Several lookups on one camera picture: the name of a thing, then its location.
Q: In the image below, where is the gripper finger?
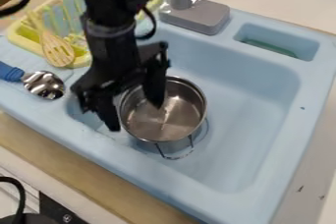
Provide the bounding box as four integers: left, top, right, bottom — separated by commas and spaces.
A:
92, 87, 123, 133
142, 57, 168, 109

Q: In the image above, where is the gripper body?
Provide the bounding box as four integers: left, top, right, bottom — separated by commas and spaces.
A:
69, 40, 171, 113

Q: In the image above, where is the wooden spatula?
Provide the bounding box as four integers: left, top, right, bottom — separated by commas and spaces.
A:
25, 11, 77, 69

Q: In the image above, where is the blue toy sink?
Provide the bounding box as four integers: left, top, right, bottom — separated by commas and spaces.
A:
0, 7, 336, 224

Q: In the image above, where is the silver pot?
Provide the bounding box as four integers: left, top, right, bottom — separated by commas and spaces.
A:
116, 76, 209, 161

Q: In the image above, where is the yellow dish rack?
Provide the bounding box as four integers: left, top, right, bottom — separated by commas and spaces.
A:
5, 0, 166, 70

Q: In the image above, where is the grey tap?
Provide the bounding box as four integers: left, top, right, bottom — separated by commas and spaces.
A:
157, 0, 232, 36

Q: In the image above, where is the green sponge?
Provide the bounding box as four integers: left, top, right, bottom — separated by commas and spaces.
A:
240, 38, 301, 59

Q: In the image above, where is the blue handled silver spoon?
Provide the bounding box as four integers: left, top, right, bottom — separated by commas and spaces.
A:
0, 60, 68, 100

